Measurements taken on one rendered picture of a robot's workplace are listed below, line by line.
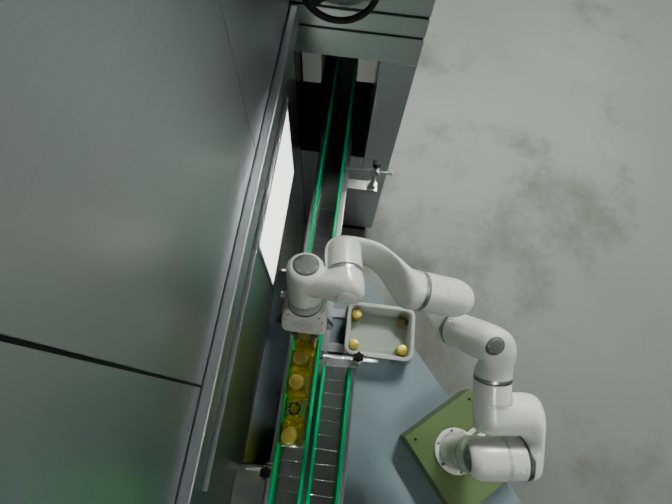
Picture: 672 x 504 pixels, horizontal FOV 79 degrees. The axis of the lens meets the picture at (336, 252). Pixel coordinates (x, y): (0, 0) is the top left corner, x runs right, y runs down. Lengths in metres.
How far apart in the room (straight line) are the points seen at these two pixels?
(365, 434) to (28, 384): 1.15
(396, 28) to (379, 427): 1.19
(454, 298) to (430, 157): 1.93
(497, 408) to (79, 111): 0.93
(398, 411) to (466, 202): 1.54
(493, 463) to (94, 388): 0.85
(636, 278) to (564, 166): 0.80
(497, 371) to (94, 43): 0.89
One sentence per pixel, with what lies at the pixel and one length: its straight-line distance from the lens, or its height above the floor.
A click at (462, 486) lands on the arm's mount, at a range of 1.39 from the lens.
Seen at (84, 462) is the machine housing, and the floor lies 1.73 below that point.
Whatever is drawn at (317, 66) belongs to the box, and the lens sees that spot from 1.56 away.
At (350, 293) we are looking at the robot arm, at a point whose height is 1.43.
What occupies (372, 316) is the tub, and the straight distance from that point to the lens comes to 1.43.
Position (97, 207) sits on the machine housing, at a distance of 0.40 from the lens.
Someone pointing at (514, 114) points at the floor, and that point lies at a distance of 3.15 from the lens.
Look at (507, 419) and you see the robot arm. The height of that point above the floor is 1.20.
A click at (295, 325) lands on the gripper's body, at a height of 1.25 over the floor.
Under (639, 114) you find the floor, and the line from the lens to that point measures 3.61.
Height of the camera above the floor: 2.16
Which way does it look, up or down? 68 degrees down
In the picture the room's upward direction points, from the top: 6 degrees clockwise
